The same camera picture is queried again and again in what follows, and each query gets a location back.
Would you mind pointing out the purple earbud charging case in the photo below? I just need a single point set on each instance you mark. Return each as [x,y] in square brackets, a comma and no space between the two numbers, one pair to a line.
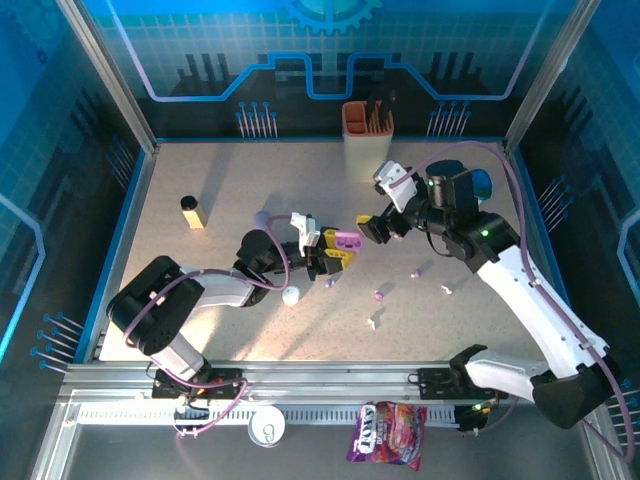
[350,242]

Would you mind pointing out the pink earbud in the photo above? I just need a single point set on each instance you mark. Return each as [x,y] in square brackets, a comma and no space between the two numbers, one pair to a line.
[399,236]

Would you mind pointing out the white earbud charging case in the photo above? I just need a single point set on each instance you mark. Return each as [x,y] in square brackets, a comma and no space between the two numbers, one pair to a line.
[291,296]

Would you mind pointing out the white earbud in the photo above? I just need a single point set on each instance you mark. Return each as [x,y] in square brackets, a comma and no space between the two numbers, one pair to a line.
[372,324]
[445,289]

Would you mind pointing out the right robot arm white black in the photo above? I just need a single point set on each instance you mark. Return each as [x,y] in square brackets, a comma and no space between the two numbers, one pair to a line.
[530,302]

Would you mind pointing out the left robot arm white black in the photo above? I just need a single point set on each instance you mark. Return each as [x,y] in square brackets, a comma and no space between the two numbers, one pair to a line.
[165,310]

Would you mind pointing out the white cup blue lid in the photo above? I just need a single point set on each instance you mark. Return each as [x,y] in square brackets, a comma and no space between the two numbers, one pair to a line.
[482,182]

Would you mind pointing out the beige utensil holder orange top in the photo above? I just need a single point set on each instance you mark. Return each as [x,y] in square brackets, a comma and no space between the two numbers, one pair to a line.
[365,155]

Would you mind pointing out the wooden bottle black cap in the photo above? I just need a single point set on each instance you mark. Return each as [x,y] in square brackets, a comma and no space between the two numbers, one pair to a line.
[195,217]

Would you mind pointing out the purple candy bag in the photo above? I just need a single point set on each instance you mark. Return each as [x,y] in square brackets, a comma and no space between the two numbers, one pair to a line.
[390,430]

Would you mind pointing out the black control box green light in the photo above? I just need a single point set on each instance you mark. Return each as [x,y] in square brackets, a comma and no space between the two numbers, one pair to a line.
[472,419]

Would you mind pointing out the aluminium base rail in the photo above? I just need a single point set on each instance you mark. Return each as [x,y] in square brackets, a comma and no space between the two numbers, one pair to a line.
[325,372]

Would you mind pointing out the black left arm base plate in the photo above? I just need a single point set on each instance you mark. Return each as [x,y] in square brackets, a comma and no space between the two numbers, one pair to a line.
[225,375]

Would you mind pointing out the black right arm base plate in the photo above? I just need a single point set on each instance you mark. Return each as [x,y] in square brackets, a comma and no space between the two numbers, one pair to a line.
[432,382]

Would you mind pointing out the aluminium frame post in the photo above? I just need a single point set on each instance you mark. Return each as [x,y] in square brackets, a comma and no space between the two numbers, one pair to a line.
[546,75]
[112,75]

